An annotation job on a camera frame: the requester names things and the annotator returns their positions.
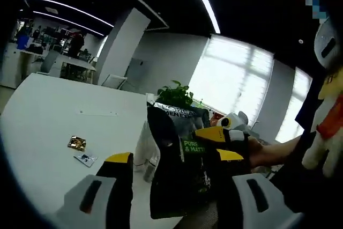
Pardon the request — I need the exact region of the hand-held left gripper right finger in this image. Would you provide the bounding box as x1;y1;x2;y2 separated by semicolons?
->
211;148;305;229

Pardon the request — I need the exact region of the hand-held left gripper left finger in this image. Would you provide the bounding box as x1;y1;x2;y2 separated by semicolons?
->
63;152;135;229

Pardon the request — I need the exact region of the green black skincare packet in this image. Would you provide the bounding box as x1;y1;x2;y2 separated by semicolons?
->
146;102;217;219

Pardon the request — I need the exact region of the gold skincare sachet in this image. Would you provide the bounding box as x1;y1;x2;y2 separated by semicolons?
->
66;135;87;151

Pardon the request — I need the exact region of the person's right hand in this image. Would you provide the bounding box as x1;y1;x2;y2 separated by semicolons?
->
248;135;269;170

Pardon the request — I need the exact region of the green potted plant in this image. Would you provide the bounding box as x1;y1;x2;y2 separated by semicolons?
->
156;80;195;106

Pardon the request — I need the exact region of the plush toy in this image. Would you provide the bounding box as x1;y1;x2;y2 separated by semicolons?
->
281;62;343;213

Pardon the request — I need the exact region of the white chest-worn device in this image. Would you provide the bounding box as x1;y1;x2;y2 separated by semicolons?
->
313;19;343;69

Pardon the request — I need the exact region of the blue box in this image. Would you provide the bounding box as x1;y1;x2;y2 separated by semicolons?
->
16;34;29;50

